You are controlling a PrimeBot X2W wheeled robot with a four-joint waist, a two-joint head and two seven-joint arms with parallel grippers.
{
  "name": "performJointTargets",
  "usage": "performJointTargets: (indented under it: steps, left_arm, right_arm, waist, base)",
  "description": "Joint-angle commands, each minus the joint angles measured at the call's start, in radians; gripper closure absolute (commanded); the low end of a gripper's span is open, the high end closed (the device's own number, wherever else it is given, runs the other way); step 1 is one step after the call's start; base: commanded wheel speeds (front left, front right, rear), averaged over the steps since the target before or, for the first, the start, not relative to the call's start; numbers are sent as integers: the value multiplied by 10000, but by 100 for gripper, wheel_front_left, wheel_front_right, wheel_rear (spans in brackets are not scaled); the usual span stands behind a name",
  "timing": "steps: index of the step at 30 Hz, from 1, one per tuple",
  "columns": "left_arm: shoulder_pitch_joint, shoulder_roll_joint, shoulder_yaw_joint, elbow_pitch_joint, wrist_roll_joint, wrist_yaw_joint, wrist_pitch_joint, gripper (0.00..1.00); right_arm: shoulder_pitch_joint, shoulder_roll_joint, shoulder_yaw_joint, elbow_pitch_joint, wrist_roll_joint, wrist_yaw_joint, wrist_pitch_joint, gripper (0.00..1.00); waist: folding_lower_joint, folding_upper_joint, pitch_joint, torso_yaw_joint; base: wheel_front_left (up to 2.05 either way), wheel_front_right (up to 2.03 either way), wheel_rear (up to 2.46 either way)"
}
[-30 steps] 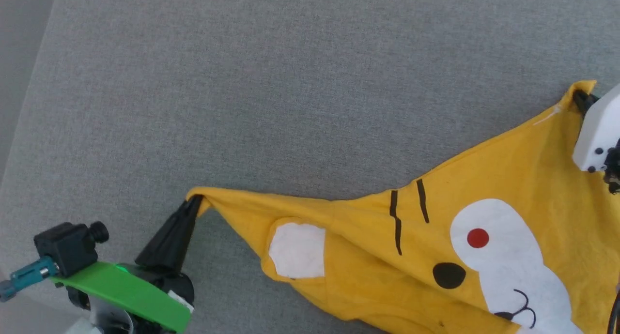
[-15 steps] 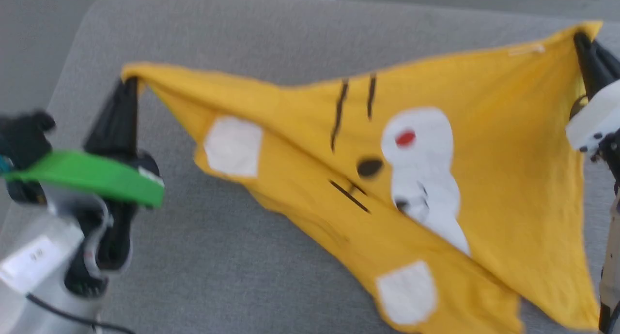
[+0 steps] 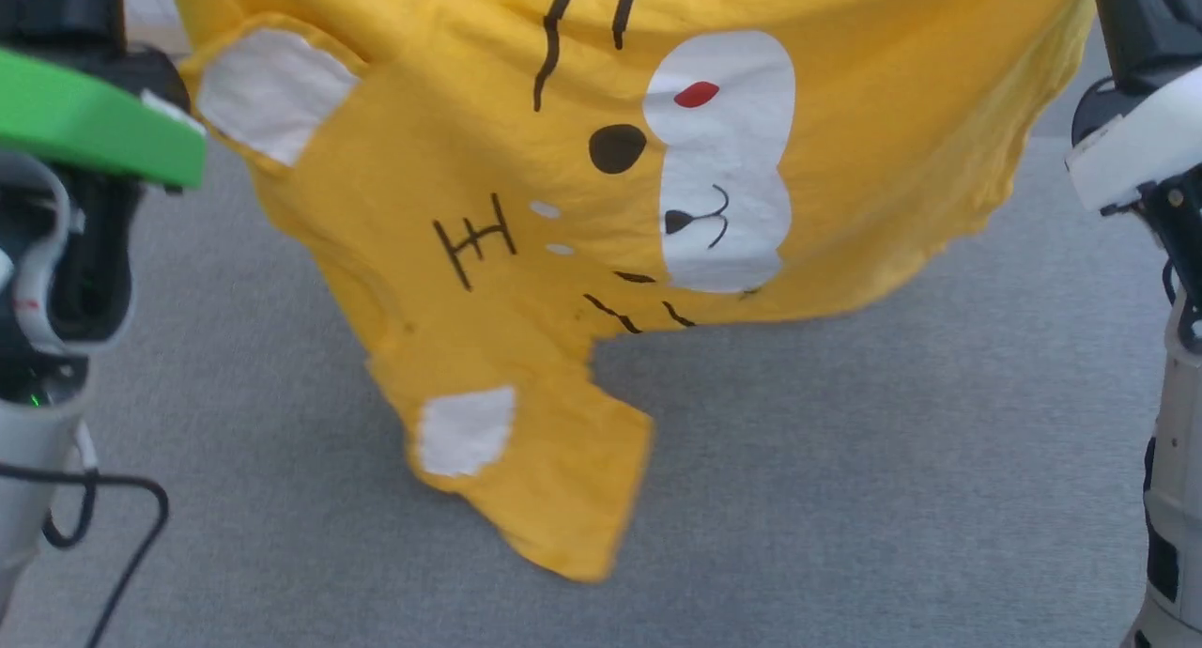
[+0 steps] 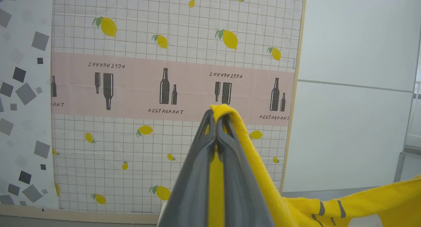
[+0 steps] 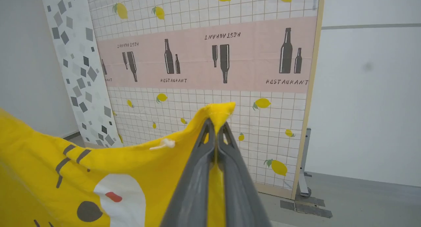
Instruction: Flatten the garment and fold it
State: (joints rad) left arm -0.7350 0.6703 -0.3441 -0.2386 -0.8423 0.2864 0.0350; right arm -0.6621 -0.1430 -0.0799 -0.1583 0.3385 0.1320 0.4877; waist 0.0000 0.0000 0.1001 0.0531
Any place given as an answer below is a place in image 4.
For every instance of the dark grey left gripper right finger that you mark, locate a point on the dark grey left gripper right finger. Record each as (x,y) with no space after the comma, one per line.
(243,194)

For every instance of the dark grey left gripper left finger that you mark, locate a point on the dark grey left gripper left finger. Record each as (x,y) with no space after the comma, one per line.
(190,187)

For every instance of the yellow and white garment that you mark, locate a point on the yellow and white garment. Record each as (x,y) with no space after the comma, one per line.
(394,200)

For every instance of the lemon print grid panel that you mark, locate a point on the lemon print grid panel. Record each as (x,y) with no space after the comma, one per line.
(131,88)

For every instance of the white partition board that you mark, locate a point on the white partition board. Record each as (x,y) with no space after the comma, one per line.
(345,121)

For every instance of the grey metal partition leg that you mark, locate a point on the grey metal partition leg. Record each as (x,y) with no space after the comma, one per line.
(399,167)

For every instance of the grey squares print panel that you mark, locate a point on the grey squares print panel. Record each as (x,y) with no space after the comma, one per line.
(23,88)

